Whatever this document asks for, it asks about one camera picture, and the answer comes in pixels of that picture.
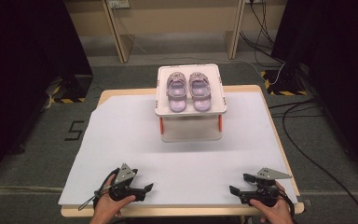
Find stand base with hazard tape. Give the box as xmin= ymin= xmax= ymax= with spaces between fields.
xmin=259 ymin=69 xmax=309 ymax=97
xmin=47 ymin=75 xmax=93 ymax=105

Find black curtain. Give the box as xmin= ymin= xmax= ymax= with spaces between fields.
xmin=0 ymin=0 xmax=94 ymax=189
xmin=270 ymin=0 xmax=358 ymax=176

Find white table mat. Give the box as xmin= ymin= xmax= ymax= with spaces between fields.
xmin=58 ymin=91 xmax=299 ymax=206

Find long black floor cable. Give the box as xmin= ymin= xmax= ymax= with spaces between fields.
xmin=281 ymin=97 xmax=358 ymax=224

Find purple sandal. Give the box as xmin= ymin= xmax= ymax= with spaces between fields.
xmin=166 ymin=72 xmax=188 ymax=113
xmin=188 ymin=72 xmax=213 ymax=113

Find person's right hand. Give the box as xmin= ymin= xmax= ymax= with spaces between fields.
xmin=249 ymin=182 xmax=295 ymax=224

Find black cable bundle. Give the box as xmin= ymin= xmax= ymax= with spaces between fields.
xmin=240 ymin=0 xmax=286 ymax=68

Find black gripper wrist strap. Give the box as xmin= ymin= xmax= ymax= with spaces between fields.
xmin=77 ymin=167 xmax=121 ymax=212

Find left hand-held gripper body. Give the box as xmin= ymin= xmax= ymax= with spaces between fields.
xmin=108 ymin=162 xmax=147 ymax=203

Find white two-tier shoe rack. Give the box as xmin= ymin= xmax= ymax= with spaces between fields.
xmin=154 ymin=63 xmax=228 ymax=144

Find thin black floor cables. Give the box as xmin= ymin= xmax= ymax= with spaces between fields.
xmin=268 ymin=98 xmax=322 ymax=119

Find white cable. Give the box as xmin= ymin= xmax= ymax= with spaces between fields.
xmin=117 ymin=7 xmax=286 ymax=86

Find person's left hand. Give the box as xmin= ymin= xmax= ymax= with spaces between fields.
xmin=92 ymin=174 xmax=136 ymax=223

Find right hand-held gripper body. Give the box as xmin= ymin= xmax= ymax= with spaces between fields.
xmin=239 ymin=167 xmax=293 ymax=208

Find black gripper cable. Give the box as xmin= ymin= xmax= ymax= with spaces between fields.
xmin=278 ymin=186 xmax=296 ymax=217

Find wall power socket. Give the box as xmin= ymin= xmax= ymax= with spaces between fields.
xmin=107 ymin=0 xmax=131 ymax=9

